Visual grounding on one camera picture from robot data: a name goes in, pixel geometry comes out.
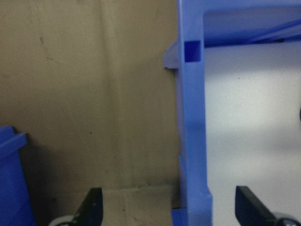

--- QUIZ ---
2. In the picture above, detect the white foam liner sheet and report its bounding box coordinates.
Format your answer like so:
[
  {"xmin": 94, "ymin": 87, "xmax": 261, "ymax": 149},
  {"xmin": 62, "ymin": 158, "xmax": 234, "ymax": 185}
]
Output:
[{"xmin": 203, "ymin": 44, "xmax": 301, "ymax": 226}]

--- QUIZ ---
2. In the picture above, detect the blue bin with push buttons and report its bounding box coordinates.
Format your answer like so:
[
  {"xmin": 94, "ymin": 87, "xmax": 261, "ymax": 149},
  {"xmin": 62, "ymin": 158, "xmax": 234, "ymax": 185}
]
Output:
[{"xmin": 0, "ymin": 125, "xmax": 36, "ymax": 226}]

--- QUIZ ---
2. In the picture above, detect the blue bin with capacitors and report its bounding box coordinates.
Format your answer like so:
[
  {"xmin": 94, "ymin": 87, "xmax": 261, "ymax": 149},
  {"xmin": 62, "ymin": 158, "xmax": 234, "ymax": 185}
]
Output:
[{"xmin": 162, "ymin": 0, "xmax": 301, "ymax": 226}]

